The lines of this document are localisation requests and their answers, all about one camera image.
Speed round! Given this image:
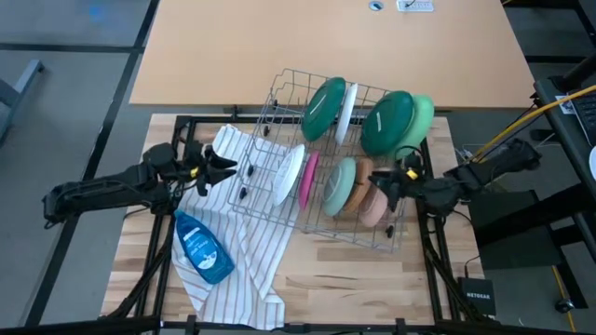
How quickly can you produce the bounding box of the light wood desk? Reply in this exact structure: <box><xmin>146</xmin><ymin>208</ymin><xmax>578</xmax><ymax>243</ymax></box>
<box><xmin>129</xmin><ymin>0</ymin><xmax>536</xmax><ymax>111</ymax></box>

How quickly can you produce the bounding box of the grey wire dish rack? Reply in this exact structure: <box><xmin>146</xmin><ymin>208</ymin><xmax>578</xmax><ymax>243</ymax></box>
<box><xmin>226</xmin><ymin>68</ymin><xmax>418</xmax><ymax>255</ymax></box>

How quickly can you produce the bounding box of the white striped dish towel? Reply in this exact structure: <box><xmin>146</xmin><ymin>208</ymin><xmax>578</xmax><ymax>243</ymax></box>
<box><xmin>170</xmin><ymin>123</ymin><xmax>304</xmax><ymax>331</ymax></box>

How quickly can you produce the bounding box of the pink beige plate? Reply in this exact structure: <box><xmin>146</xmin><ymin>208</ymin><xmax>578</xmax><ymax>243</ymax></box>
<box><xmin>358</xmin><ymin>167</ymin><xmax>397</xmax><ymax>229</ymax></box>

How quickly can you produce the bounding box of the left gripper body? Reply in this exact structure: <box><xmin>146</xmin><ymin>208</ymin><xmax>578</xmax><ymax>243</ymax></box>
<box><xmin>179</xmin><ymin>141</ymin><xmax>215</xmax><ymax>197</ymax></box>

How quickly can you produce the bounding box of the blue dish soap bottle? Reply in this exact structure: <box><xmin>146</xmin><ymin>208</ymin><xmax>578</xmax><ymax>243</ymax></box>
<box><xmin>173</xmin><ymin>208</ymin><xmax>237</xmax><ymax>286</ymax></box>

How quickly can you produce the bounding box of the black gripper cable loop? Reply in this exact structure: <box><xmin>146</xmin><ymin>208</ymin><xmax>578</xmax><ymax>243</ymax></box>
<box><xmin>393</xmin><ymin>144</ymin><xmax>426</xmax><ymax>171</ymax></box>

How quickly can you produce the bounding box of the grey bench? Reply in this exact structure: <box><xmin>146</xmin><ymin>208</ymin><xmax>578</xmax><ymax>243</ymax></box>
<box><xmin>0</xmin><ymin>59</ymin><xmax>47</xmax><ymax>141</ymax></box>

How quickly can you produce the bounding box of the black metal table frame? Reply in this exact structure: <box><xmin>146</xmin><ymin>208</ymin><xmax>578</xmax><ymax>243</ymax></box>
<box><xmin>97</xmin><ymin>114</ymin><xmax>471</xmax><ymax>335</ymax></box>

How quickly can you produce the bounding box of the black side cart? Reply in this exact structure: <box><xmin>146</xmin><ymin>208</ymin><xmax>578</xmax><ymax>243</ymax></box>
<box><xmin>467</xmin><ymin>60</ymin><xmax>596</xmax><ymax>311</ymax></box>

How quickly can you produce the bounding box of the small teal green plate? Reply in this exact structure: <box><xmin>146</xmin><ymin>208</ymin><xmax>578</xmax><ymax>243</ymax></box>
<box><xmin>360</xmin><ymin>89</ymin><xmax>416</xmax><ymax>158</ymax></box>

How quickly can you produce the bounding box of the orange brown plate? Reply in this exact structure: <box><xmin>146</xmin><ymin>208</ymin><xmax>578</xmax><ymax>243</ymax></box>
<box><xmin>344</xmin><ymin>157</ymin><xmax>376</xmax><ymax>214</ymax></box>

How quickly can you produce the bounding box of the magenta plate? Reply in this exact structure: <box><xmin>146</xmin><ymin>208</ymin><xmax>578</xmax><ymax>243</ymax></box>
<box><xmin>297</xmin><ymin>150</ymin><xmax>321</xmax><ymax>210</ymax></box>

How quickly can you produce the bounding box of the sage green plate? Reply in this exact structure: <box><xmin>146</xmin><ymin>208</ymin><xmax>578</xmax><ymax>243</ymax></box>
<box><xmin>321</xmin><ymin>156</ymin><xmax>359</xmax><ymax>218</ymax></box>

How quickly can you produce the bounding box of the plain white plate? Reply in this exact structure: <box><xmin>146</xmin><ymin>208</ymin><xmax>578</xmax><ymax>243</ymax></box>
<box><xmin>333</xmin><ymin>82</ymin><xmax>359</xmax><ymax>146</ymax></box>

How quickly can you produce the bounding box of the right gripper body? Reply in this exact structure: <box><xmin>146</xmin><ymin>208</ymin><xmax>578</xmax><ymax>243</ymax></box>
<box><xmin>388</xmin><ymin>160</ymin><xmax>437</xmax><ymax>213</ymax></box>

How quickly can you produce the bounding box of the blue patterned white-bottomed plate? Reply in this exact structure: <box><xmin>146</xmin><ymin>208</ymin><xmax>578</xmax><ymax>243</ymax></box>
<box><xmin>272</xmin><ymin>142</ymin><xmax>307</xmax><ymax>207</ymax></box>

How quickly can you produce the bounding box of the light green plate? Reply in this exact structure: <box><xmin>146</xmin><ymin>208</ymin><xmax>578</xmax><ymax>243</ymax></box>
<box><xmin>395</xmin><ymin>94</ymin><xmax>436</xmax><ymax>160</ymax></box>

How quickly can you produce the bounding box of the white desk power outlet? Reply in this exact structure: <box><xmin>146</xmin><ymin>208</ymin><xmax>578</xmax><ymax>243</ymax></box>
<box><xmin>396</xmin><ymin>0</ymin><xmax>435</xmax><ymax>13</ymax></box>

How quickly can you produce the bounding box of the black Netgear network box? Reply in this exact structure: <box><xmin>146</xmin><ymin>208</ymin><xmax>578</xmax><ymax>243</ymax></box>
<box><xmin>457</xmin><ymin>276</ymin><xmax>497</xmax><ymax>317</ymax></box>

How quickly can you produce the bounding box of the yellow cable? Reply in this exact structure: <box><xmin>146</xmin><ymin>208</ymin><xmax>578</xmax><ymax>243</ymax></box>
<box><xmin>467</xmin><ymin>85</ymin><xmax>596</xmax><ymax>168</ymax></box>

